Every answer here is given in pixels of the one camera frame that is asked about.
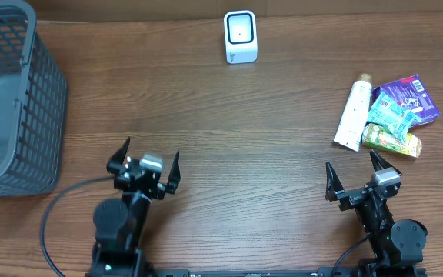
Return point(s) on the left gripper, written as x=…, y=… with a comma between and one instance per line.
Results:
x=174, y=182

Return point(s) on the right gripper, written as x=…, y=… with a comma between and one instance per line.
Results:
x=353, y=195

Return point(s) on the white tube gold cap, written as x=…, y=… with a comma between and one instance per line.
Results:
x=355, y=114

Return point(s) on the teal tissue pack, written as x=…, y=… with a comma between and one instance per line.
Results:
x=386, y=112

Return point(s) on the red purple liner pack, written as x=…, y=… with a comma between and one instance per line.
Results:
x=411, y=93

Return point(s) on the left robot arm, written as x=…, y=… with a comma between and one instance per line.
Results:
x=119, y=222

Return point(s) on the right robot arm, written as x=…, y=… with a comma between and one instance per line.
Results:
x=397, y=245

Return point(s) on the white barcode scanner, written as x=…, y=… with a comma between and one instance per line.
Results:
x=241, y=40

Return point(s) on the grey plastic shopping basket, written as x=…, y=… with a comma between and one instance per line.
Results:
x=33, y=105

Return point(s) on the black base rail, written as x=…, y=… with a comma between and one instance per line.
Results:
x=321, y=272

